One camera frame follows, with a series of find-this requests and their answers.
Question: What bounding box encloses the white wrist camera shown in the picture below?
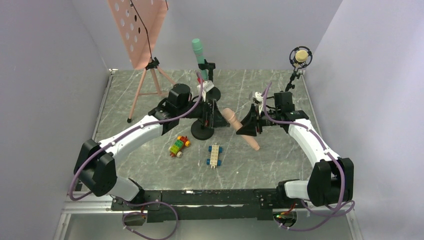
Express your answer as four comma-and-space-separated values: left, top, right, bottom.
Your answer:
249, 91, 264, 113
196, 78, 215, 102

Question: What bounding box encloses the black shock-mount tripod stand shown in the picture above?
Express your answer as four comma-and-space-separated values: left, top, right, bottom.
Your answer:
280, 46, 313, 93

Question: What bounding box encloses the black round-base mic stand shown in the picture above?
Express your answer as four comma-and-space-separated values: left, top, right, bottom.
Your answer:
200, 59, 221, 101

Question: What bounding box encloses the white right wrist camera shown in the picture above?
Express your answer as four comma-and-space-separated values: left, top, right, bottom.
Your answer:
249, 91, 264, 113

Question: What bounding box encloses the aluminium table edge rail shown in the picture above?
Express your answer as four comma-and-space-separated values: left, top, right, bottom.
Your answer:
89, 69, 116, 141

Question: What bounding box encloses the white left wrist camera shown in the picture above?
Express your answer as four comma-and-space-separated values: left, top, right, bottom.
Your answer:
196, 78, 215, 102

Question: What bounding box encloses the red green brick car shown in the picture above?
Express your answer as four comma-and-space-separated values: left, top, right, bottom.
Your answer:
168, 135, 191, 158

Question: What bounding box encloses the teal green microphone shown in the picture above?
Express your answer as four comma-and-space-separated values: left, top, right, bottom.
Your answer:
191, 38, 208, 80

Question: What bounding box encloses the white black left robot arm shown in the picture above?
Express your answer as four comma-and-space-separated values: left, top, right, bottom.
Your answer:
69, 83, 260, 204

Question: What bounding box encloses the pink microphone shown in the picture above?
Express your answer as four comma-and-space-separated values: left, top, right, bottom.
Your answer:
221, 108, 260, 151

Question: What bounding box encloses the front aluminium rail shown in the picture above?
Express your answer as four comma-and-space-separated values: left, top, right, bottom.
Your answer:
61, 192, 354, 216

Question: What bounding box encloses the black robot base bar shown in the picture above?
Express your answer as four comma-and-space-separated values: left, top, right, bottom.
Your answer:
111, 188, 304, 223

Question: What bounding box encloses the white blue brick car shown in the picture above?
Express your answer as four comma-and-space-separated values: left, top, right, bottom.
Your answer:
206, 144, 223, 169

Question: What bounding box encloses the pink music stand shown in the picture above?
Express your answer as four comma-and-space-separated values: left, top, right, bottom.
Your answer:
107, 0, 176, 123

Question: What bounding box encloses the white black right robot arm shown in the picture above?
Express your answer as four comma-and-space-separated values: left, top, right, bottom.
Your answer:
218, 91, 354, 207

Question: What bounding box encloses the yellow cream microphone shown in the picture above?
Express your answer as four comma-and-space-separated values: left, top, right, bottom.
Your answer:
294, 49, 309, 63

